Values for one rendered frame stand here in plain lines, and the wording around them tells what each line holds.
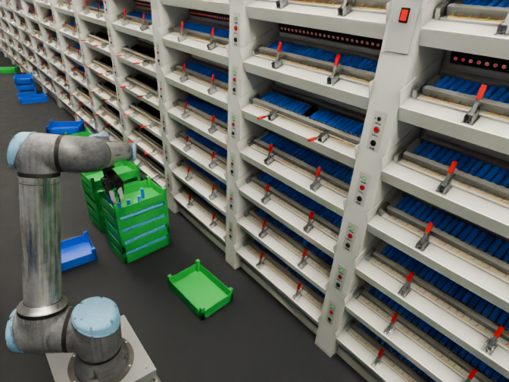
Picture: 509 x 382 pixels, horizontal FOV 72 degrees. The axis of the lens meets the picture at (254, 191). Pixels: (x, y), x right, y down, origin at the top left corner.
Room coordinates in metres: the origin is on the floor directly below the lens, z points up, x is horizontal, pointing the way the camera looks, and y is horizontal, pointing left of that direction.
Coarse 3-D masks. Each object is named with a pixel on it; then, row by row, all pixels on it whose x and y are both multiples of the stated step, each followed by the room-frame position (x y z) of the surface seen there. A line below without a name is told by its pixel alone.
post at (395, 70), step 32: (416, 32) 0.98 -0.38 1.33; (384, 64) 1.02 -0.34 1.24; (416, 64) 0.99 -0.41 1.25; (384, 96) 1.01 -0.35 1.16; (384, 128) 0.99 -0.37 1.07; (352, 192) 1.03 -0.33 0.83; (384, 192) 1.01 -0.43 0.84; (352, 256) 0.98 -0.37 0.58; (352, 288) 0.99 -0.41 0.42; (320, 320) 1.04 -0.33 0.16
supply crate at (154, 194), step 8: (136, 184) 1.76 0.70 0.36; (144, 184) 1.79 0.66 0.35; (152, 184) 1.79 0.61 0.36; (128, 192) 1.72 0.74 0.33; (136, 192) 1.74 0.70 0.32; (144, 192) 1.75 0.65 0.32; (152, 192) 1.75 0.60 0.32; (160, 192) 1.73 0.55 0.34; (104, 200) 1.57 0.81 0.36; (136, 200) 1.65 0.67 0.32; (144, 200) 1.58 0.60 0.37; (152, 200) 1.62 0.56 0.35; (160, 200) 1.65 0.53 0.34; (112, 208) 1.50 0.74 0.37; (120, 208) 1.49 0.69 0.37; (128, 208) 1.52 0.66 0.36; (136, 208) 1.55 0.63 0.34; (120, 216) 1.49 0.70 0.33
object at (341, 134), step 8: (256, 104) 1.49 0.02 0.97; (264, 104) 1.44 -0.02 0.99; (272, 104) 1.43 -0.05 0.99; (280, 112) 1.37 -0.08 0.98; (288, 112) 1.34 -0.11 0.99; (288, 120) 1.32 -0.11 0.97; (296, 120) 1.31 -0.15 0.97; (304, 120) 1.27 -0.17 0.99; (312, 120) 1.26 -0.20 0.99; (320, 128) 1.22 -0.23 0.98; (328, 128) 1.19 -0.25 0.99; (344, 136) 1.14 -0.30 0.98; (352, 136) 1.12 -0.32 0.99; (352, 144) 1.10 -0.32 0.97
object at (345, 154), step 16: (256, 96) 1.52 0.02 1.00; (320, 96) 1.38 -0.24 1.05; (256, 112) 1.44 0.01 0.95; (272, 128) 1.35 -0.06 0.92; (288, 128) 1.28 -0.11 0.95; (304, 128) 1.26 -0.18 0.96; (304, 144) 1.22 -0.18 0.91; (320, 144) 1.15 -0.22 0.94; (336, 144) 1.13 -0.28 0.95; (336, 160) 1.11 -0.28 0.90; (352, 160) 1.05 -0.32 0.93
